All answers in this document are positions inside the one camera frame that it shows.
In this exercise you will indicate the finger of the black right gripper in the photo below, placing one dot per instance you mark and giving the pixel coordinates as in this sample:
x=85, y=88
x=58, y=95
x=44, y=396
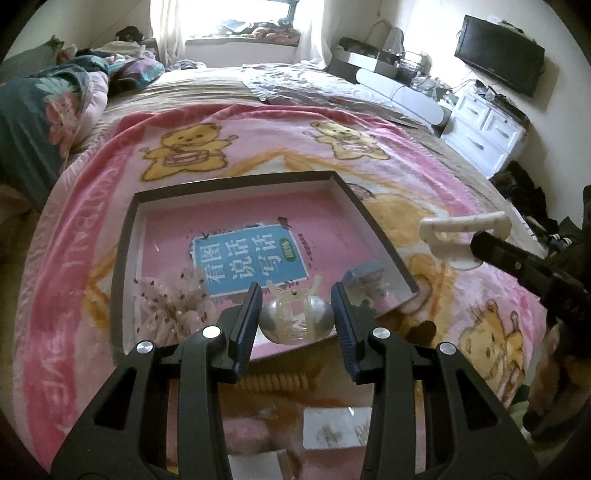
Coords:
x=528, y=269

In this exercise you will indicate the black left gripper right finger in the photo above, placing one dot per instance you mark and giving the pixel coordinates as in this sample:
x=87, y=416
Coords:
x=353, y=325

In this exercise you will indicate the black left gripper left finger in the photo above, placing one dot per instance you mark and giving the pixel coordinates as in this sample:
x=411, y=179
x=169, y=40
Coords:
x=239, y=325

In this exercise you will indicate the small blue grey box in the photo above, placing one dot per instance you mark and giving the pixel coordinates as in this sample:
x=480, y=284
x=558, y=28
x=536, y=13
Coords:
x=367, y=282

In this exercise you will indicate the white earring card packet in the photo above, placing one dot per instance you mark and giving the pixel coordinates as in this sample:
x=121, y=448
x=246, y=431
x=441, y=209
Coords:
x=336, y=428

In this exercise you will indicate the bright bedroom window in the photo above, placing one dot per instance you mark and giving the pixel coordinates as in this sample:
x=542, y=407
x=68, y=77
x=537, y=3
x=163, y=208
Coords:
x=294, y=23

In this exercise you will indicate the shallow cardboard box tray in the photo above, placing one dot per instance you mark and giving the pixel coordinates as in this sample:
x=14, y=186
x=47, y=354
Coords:
x=284, y=228

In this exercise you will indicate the pink bear fleece blanket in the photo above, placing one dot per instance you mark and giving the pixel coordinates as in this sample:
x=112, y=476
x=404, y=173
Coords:
x=62, y=325

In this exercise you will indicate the white drawer cabinet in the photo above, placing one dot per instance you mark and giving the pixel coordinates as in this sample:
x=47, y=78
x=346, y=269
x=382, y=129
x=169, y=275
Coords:
x=483, y=134

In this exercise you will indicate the black flat screen television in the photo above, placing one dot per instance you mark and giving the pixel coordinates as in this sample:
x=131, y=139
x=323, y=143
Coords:
x=502, y=53

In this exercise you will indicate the white bench beside bed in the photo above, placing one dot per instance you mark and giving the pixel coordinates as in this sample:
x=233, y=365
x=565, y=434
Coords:
x=377, y=77

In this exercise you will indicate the purple blue pillow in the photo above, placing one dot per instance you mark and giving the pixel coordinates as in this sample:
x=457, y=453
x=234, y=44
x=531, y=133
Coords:
x=134, y=75

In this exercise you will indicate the floral dark green duvet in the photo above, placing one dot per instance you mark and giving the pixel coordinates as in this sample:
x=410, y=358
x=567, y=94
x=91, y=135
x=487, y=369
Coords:
x=42, y=117

